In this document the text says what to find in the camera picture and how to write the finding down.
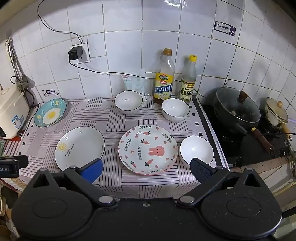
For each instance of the hanging metal utensil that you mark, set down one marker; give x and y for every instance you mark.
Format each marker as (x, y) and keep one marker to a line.
(13, 60)

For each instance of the white sun print plate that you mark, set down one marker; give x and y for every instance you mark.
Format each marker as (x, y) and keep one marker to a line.
(78, 146)

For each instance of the white enamel pot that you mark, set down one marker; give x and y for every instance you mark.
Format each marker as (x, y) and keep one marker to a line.
(275, 112)

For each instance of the white rice cooker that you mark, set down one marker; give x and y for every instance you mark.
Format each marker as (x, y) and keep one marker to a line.
(11, 109)

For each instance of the white bowl with dark rim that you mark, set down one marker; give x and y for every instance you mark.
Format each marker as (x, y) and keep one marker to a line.
(175, 111)
(128, 102)
(196, 149)

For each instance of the white wall socket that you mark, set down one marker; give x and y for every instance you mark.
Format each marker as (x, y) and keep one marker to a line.
(87, 53)

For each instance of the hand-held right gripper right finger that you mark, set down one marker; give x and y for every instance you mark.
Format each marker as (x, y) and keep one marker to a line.
(201, 170)

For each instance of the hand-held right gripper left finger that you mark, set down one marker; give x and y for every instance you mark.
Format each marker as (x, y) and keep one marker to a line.
(93, 170)

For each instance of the striped checked tablecloth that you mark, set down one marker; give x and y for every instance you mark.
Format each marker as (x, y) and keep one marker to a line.
(111, 129)

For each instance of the clear vinegar bottle yellow cap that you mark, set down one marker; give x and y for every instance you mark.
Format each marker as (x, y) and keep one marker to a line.
(187, 88)

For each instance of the purple and white wall sticker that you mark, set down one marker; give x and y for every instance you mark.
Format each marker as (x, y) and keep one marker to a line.
(224, 30)

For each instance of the black stove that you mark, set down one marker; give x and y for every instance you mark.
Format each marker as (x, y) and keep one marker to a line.
(231, 148)

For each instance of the pink rabbit print plate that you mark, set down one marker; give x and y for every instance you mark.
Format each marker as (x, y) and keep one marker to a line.
(148, 150)

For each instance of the black power adapter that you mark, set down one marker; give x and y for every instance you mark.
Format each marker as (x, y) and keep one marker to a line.
(75, 53)

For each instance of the blue fried egg plate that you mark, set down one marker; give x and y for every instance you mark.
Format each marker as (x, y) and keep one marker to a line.
(49, 114)

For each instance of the glass lid with wooden knob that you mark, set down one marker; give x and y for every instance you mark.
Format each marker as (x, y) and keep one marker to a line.
(231, 104)

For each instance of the cooking wine bottle yellow label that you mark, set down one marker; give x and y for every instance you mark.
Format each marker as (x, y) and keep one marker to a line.
(163, 85)

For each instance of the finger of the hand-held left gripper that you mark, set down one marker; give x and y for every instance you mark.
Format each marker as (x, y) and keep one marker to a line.
(23, 161)

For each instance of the small white wall sticker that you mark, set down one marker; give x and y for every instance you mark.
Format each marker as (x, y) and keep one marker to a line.
(50, 92)

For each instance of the clear plastic packet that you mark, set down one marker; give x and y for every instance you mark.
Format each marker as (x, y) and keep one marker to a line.
(136, 83)

